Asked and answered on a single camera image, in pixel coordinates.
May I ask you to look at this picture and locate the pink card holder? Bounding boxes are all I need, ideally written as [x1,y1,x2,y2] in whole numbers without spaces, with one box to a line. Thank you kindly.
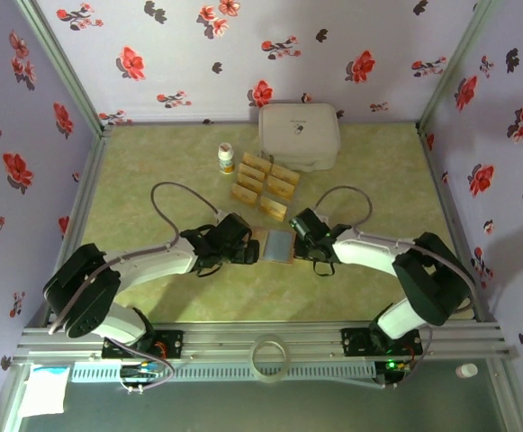
[252,226,299,267]

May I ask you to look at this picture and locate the clear acrylic card stand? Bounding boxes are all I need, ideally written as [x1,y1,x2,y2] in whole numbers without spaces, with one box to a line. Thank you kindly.
[229,150,302,223]

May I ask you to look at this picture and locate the small white-capped pill bottle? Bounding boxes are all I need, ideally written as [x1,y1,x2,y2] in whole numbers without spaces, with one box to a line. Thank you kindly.
[217,142,236,175]

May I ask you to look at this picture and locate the white zip case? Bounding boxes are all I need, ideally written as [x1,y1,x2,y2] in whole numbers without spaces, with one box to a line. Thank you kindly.
[257,103,342,174]

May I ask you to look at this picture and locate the clear tape roll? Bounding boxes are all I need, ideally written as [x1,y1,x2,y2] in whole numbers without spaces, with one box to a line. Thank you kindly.
[250,339,292,385]

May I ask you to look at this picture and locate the white paper sheet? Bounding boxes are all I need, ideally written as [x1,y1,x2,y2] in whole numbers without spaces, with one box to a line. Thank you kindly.
[20,364,71,419]

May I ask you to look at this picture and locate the grey right arm cable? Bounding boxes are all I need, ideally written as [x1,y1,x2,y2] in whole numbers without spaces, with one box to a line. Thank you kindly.
[312,184,476,391]

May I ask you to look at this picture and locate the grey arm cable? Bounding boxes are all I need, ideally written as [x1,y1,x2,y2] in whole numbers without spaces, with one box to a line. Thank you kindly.
[312,184,476,391]
[49,181,221,396]

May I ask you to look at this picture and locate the grey left arm cable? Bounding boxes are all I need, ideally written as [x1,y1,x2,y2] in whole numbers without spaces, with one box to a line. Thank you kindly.
[49,181,221,396]

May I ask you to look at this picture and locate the long aluminium frame rail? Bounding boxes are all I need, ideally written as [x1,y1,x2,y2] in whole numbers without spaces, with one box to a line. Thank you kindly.
[11,319,518,365]

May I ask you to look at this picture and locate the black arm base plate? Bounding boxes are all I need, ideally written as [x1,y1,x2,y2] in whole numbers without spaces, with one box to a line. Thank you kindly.
[102,329,185,360]
[340,327,424,356]

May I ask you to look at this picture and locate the grey slotted cable duct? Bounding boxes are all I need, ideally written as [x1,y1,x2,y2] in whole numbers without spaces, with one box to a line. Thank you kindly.
[69,362,376,383]

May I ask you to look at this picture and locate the aluminium side rail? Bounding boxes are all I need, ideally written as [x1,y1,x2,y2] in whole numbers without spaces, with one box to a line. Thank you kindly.
[416,123,503,325]
[44,128,113,328]

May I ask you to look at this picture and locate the circuit board with wires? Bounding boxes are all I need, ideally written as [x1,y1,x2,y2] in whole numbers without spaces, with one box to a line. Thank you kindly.
[119,359,167,396]
[374,357,414,391]

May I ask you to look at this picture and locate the aluminium corner post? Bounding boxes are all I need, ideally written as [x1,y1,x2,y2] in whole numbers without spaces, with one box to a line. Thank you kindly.
[416,0,503,136]
[13,0,113,136]

